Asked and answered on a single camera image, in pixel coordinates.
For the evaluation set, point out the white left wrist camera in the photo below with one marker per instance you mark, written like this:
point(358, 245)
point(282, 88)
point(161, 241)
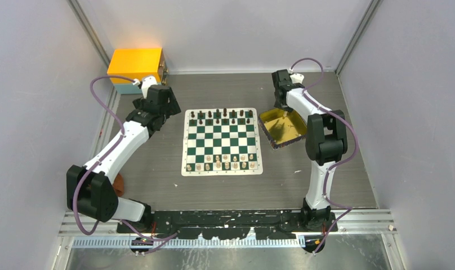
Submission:
point(145, 84)

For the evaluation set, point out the yellow box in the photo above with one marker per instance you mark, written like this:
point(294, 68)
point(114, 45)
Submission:
point(139, 63)

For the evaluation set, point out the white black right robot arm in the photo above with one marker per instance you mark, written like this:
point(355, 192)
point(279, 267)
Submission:
point(326, 142)

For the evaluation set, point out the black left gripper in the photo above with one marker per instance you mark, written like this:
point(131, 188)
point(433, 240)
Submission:
point(172, 108)

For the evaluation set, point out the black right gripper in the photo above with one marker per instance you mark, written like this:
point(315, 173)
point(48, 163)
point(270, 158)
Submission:
point(280, 105)

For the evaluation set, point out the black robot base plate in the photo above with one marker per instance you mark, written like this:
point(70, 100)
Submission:
point(228, 224)

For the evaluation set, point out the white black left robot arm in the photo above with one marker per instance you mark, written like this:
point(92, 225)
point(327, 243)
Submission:
point(90, 188)

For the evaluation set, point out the light blue box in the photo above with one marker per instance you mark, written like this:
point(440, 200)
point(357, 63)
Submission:
point(127, 88)

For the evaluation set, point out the gold tin box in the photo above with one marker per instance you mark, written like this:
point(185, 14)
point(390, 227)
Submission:
point(282, 128)

